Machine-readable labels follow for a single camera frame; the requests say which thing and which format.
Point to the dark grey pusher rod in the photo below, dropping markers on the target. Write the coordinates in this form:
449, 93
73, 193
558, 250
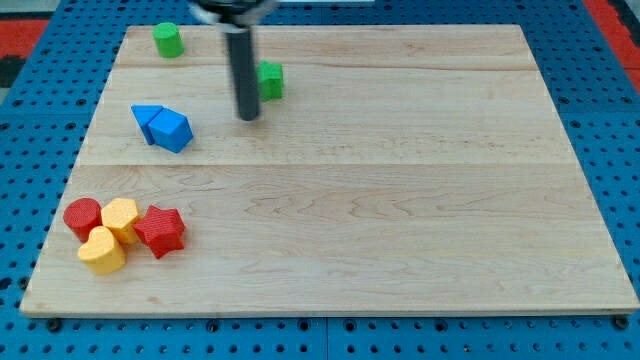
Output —
244, 74

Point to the green star block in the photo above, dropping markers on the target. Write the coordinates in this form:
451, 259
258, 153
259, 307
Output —
270, 80

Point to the blue cube block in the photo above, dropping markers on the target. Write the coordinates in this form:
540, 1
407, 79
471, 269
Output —
171, 130

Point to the red star block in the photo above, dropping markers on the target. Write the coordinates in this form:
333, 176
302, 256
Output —
161, 230

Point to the green cylinder block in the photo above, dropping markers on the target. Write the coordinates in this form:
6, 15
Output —
167, 39

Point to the blue triangle block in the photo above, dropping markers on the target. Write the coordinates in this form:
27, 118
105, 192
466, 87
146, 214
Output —
144, 114

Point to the wooden board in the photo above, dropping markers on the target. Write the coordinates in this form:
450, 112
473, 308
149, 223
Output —
408, 171

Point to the yellow hexagon block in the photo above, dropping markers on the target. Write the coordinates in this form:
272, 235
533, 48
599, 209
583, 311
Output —
119, 216

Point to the red cylinder block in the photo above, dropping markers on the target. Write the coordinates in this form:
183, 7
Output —
82, 216

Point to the yellow heart block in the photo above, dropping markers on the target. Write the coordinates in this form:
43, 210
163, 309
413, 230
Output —
102, 253

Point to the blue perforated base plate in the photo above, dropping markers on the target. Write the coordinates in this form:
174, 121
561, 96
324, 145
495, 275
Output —
50, 105

